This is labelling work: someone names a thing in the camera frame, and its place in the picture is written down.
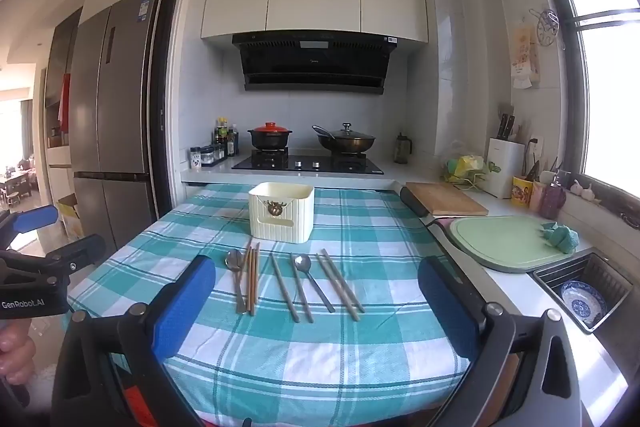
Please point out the dark wok with glass lid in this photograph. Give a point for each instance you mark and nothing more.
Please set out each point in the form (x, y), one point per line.
(345, 142)

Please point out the black clay pot red lid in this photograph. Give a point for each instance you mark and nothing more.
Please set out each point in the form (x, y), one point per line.
(269, 137)

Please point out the teal checkered tablecloth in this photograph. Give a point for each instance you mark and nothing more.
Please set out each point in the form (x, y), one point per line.
(310, 357)

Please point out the yellow printed cup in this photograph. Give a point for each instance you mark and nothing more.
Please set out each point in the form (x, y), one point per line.
(522, 192)

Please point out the wooden cutting board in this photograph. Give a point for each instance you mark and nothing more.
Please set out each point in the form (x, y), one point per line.
(447, 198)

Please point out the green cutting board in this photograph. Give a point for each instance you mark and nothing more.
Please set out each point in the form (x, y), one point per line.
(500, 242)

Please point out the window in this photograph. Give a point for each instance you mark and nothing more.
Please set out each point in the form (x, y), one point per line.
(605, 107)

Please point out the steel sink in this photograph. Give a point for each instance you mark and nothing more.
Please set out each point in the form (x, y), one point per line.
(605, 267)

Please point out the green cloth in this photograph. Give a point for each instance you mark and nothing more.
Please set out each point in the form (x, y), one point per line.
(560, 237)

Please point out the blue patterned bowl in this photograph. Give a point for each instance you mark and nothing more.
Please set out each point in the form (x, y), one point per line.
(582, 302)

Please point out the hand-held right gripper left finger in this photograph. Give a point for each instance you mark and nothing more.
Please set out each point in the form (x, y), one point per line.
(185, 302)

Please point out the person's left hand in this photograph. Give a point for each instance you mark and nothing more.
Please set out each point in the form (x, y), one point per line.
(15, 357)

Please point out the hanging paper calendar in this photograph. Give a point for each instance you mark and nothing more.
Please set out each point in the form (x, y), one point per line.
(525, 57)

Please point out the black range hood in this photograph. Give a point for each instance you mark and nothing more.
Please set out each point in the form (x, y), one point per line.
(312, 62)

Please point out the yellow green plastic bags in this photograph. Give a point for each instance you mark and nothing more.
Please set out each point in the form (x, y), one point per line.
(467, 164)

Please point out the group of sauce bottles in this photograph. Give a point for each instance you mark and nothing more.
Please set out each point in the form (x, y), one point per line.
(227, 137)

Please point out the white knife block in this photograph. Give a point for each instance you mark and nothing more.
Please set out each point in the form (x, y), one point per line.
(504, 167)

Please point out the wooden dining table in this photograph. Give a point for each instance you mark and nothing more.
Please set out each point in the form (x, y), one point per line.
(15, 182)

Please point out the steel refrigerator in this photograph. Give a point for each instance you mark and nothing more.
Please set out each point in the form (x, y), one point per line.
(120, 107)

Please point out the pink cup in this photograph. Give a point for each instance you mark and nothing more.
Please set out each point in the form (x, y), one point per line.
(536, 197)

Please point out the cardboard box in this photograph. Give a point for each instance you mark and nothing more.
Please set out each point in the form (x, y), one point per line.
(70, 217)

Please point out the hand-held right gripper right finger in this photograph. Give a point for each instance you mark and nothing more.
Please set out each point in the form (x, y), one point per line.
(450, 307)

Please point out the black gas stove top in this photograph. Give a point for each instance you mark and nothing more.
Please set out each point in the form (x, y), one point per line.
(305, 164)

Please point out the cream ribbed utensil holder box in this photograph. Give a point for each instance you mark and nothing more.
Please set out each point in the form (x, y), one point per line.
(280, 212)

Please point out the brown chopstick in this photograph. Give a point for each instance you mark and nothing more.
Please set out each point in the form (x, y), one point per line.
(256, 267)
(252, 282)

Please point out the garlic bulbs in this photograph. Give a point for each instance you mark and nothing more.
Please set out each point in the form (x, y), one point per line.
(582, 189)

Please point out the metal spoon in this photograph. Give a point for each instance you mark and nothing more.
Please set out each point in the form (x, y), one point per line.
(302, 263)
(233, 259)

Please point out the purple bottle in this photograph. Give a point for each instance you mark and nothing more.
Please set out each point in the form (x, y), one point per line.
(552, 199)

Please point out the red hanging cloth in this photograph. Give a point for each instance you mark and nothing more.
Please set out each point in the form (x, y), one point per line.
(64, 102)

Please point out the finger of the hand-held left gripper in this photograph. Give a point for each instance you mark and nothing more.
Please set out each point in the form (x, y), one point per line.
(35, 218)
(85, 249)

